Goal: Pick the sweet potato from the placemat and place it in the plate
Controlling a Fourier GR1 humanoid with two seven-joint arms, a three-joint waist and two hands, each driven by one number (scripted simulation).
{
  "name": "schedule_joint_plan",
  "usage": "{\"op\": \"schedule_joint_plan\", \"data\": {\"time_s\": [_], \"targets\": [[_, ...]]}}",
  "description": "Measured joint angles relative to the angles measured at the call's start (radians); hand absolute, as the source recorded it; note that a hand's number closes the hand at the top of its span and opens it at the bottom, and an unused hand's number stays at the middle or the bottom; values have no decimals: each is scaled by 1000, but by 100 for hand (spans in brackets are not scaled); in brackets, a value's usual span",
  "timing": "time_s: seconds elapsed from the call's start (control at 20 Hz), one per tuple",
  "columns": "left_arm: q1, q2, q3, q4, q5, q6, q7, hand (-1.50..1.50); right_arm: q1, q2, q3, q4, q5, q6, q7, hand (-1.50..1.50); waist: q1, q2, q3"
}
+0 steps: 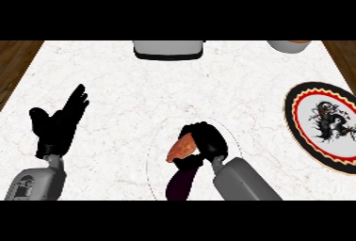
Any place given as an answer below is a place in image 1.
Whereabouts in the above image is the grey appliance with black base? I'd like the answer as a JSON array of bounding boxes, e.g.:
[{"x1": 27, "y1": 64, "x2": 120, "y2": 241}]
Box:
[{"x1": 132, "y1": 40, "x2": 206, "y2": 61}]

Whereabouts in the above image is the dragon print plate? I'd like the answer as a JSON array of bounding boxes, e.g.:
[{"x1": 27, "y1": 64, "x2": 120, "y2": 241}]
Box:
[{"x1": 283, "y1": 81, "x2": 356, "y2": 176}]

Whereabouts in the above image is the orange sweet potato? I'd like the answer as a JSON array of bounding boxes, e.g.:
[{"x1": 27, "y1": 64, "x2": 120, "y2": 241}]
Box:
[{"x1": 165, "y1": 132, "x2": 203, "y2": 201}]

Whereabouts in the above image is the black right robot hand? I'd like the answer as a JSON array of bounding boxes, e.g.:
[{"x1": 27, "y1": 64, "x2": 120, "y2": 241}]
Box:
[{"x1": 175, "y1": 121, "x2": 230, "y2": 172}]

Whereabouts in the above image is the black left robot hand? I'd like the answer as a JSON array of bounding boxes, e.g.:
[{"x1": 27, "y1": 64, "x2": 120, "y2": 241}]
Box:
[{"x1": 29, "y1": 83, "x2": 92, "y2": 159}]

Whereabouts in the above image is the grey bowl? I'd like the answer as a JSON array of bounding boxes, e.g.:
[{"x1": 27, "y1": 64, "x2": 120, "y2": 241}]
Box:
[{"x1": 267, "y1": 40, "x2": 314, "y2": 55}]

